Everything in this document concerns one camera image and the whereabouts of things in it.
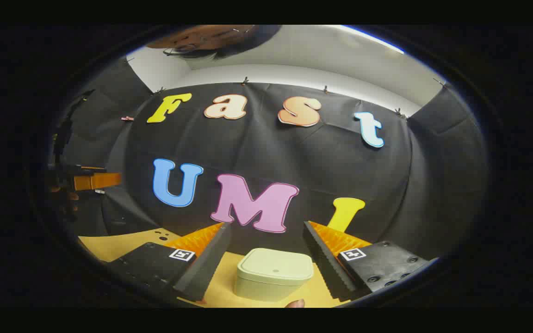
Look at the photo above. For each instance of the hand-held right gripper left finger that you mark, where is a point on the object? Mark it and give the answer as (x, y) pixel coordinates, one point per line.
(204, 263)

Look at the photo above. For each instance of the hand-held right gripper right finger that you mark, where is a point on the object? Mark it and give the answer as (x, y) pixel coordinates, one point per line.
(324, 259)

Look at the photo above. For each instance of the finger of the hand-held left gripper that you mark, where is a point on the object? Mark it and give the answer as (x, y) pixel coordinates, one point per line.
(97, 181)

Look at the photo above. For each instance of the green desktop garbage bin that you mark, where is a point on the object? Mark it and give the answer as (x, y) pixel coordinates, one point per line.
(273, 273)

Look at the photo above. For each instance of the wooden desktop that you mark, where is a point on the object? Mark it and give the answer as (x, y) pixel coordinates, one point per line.
(109, 245)

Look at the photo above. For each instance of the black backdrop cloth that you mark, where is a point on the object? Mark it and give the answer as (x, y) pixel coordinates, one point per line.
(257, 148)

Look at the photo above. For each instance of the person's head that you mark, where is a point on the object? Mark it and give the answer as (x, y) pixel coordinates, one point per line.
(211, 39)

